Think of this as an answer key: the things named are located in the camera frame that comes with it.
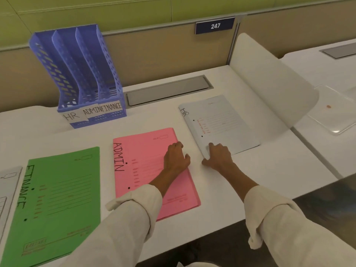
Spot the pink paper folder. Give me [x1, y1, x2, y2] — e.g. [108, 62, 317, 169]
[113, 128, 201, 222]

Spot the person's left hand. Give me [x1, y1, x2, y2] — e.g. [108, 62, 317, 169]
[163, 141, 191, 178]

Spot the person's right hand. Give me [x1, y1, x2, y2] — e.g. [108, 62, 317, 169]
[202, 142, 235, 172]

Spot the blue plastic file rack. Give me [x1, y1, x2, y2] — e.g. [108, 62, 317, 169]
[29, 24, 127, 129]

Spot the pale grey paper folder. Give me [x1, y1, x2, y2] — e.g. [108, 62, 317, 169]
[178, 95, 261, 159]

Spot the grey desk cable cover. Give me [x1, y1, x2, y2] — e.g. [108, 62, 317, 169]
[125, 75, 214, 107]
[319, 42, 356, 59]

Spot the person's left forearm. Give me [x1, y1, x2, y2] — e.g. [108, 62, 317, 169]
[60, 167, 178, 267]

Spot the beige desk partition panel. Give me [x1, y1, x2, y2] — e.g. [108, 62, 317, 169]
[239, 8, 356, 60]
[0, 19, 239, 113]

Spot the blue desk number sign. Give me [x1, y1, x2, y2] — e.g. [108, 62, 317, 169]
[195, 17, 236, 35]

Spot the person's right forearm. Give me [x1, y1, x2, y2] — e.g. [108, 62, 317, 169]
[220, 163, 356, 267]

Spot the white curved desk divider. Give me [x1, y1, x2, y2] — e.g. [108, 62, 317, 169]
[228, 32, 320, 131]

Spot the small white paper label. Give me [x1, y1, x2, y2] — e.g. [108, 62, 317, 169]
[61, 110, 85, 124]

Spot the green paper folder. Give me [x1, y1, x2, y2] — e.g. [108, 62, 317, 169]
[0, 147, 101, 267]

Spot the grey metal partition post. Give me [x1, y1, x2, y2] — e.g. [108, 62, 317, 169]
[228, 13, 248, 66]

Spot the clear plastic tray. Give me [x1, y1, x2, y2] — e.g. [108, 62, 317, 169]
[307, 84, 356, 136]

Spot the white paper folder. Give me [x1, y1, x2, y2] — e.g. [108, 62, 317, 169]
[0, 166, 23, 243]

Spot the wide white paper label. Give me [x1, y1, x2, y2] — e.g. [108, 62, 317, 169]
[97, 100, 123, 114]

